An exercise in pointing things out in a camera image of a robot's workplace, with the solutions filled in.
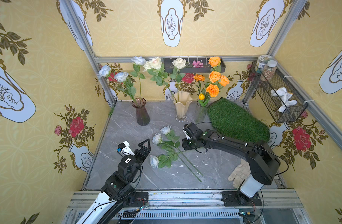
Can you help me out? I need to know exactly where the white rose top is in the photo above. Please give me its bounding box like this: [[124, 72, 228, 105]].
[[157, 126, 204, 182]]

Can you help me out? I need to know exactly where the small orange marigold stem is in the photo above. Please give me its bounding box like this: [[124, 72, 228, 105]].
[[205, 85, 219, 104]]

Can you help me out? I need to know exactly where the orange marigold flower stem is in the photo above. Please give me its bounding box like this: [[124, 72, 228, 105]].
[[193, 74, 205, 96]]

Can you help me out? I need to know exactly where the orange rose stem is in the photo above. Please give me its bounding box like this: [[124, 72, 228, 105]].
[[216, 75, 230, 90], [208, 57, 221, 72], [209, 71, 221, 83]]

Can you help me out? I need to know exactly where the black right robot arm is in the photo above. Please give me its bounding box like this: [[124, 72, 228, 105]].
[[182, 123, 281, 206]]

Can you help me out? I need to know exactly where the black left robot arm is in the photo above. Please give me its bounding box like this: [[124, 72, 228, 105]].
[[78, 139, 151, 224]]

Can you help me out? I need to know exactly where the clear glass vase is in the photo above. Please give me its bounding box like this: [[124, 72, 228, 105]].
[[195, 102, 208, 123]]

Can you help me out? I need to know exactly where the green artificial grass mat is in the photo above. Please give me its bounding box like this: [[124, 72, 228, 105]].
[[207, 98, 270, 142]]

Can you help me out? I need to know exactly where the dark purple glass vase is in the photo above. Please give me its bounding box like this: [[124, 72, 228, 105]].
[[131, 98, 150, 126]]

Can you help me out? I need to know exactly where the cream ruffled vase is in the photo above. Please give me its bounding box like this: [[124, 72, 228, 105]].
[[173, 91, 192, 122]]

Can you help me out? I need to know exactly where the beige work glove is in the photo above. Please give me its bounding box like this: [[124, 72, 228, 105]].
[[228, 159, 251, 189]]

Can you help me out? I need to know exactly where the pink flower in planter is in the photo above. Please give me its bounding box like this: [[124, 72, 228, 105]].
[[192, 60, 204, 68]]

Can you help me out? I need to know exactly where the white cloth figure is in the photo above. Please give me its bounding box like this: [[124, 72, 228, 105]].
[[270, 87, 297, 113]]

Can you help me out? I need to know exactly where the jar with white lid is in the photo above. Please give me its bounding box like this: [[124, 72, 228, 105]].
[[261, 60, 277, 81]]

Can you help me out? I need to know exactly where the glass jar with floral lid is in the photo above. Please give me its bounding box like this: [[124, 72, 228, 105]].
[[255, 55, 273, 74]]

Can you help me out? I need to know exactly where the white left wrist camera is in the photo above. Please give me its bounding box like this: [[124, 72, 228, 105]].
[[117, 141, 135, 156]]

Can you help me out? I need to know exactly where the grey wall planter shelf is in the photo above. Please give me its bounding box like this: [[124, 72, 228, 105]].
[[162, 57, 212, 73]]

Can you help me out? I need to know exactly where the black wire wall basket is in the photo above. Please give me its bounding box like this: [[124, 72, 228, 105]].
[[244, 61, 308, 123]]

